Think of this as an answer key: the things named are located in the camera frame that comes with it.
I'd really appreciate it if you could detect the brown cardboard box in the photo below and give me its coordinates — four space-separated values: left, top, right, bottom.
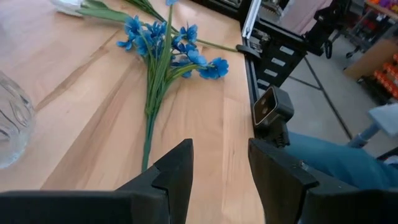
343 37 398 82

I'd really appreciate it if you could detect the small black depth camera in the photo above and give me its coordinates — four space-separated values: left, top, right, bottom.
252 85 295 147

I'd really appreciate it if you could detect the rack of orange items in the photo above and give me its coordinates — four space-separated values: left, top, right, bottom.
371 52 398 100

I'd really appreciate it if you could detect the pink board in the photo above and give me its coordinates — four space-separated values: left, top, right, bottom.
279 0 332 35

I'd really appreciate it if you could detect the black workshop equipment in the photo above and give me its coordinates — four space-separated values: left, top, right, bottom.
310 0 354 60

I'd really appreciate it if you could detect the blue artificial flower bunch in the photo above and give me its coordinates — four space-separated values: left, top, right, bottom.
124 0 239 53
116 0 230 172

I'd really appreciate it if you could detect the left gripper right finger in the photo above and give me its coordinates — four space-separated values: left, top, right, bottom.
248 138 357 224

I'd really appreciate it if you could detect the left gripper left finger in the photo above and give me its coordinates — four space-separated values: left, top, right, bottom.
116 138 195 224

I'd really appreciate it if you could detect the white artificial tulip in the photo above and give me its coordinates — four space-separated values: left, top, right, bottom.
49 0 131 23

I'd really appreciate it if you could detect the black box with white labels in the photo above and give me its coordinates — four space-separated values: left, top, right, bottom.
248 18 308 90

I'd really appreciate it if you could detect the clear ribbed glass vase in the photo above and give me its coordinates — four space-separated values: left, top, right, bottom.
0 70 37 169

